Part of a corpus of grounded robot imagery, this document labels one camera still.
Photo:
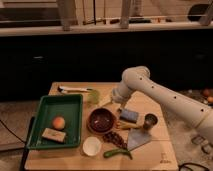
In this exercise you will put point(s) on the tan sponge block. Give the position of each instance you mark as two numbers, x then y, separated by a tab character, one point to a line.
54	135

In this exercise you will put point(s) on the metal cup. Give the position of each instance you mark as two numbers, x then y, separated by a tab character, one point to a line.
150	121

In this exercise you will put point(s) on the small white bowl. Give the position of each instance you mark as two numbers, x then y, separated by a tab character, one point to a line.
91	146

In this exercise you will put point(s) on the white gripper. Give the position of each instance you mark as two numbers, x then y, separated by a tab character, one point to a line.
118	97

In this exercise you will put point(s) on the yellow banana toy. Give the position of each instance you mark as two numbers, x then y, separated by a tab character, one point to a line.
123	126

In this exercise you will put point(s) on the green plastic tray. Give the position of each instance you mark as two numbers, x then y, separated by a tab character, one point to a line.
67	106

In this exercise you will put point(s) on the blue sponge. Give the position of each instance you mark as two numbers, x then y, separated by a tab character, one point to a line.
129	115

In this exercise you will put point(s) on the dark grape bunch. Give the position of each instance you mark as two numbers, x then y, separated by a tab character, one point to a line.
115	138

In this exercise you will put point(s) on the light green cup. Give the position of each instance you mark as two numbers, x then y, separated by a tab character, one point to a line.
93	97

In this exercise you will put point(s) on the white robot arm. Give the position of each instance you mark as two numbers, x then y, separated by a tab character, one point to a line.
196	114

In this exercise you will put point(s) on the white handled knife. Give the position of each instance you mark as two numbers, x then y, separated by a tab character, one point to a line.
66	89

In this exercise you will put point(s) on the grey triangular cloth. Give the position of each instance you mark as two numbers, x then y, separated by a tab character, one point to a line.
137	138

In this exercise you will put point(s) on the dark brown bowl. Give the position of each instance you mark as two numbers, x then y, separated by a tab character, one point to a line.
100	121

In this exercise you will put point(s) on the orange fruit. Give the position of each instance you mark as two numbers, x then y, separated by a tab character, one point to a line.
58	123

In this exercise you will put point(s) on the green chili pepper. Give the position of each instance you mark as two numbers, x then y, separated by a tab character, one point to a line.
114	152

